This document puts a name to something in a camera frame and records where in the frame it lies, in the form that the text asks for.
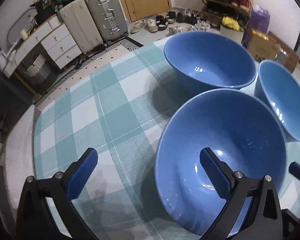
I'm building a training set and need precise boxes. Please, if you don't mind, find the blue bowl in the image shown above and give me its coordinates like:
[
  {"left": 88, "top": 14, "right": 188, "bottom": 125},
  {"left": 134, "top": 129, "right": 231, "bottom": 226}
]
[
  {"left": 155, "top": 89, "right": 287, "bottom": 235},
  {"left": 164, "top": 31, "right": 257, "bottom": 94},
  {"left": 254, "top": 60, "right": 300, "bottom": 142}
]

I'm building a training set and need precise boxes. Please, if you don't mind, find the teal plaid tablecloth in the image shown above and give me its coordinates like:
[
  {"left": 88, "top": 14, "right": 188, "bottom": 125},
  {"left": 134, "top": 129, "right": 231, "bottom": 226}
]
[{"left": 34, "top": 38, "right": 300, "bottom": 239}]

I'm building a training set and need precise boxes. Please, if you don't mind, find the laundry basket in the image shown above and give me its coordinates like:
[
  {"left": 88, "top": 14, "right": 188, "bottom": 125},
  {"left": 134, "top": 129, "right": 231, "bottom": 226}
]
[{"left": 24, "top": 54, "right": 51, "bottom": 85}]

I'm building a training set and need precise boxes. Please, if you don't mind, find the cardboard box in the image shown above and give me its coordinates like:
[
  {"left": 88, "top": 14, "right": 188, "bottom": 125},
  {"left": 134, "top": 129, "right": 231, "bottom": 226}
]
[{"left": 248, "top": 29, "right": 281, "bottom": 62}]

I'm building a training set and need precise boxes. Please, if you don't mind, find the white drawer dresser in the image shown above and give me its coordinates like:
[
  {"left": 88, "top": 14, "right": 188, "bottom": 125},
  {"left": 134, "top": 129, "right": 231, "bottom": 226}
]
[{"left": 1, "top": 14, "right": 82, "bottom": 77}]

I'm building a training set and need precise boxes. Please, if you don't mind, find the purple bag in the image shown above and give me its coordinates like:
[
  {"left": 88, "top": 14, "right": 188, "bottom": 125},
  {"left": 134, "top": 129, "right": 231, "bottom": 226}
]
[{"left": 242, "top": 5, "right": 270, "bottom": 48}]

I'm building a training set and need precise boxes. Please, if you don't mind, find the beige suitcase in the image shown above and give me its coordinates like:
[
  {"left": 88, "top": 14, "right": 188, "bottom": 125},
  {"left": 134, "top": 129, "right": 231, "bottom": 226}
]
[{"left": 59, "top": 0, "right": 103, "bottom": 54}]

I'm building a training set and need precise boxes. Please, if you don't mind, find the oval mirror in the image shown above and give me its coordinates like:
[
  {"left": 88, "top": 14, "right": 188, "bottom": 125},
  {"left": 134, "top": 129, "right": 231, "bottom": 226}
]
[{"left": 6, "top": 7, "right": 37, "bottom": 47}]

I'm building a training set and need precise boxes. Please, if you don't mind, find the silver suitcase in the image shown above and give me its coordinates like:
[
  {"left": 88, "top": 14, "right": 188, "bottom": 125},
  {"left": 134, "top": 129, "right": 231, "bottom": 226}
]
[{"left": 85, "top": 0, "right": 128, "bottom": 45}]

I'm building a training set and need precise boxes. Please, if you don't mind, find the wooden shoe rack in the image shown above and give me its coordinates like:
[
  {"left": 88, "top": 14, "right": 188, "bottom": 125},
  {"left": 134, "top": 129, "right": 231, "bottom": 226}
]
[{"left": 201, "top": 0, "right": 252, "bottom": 30}]

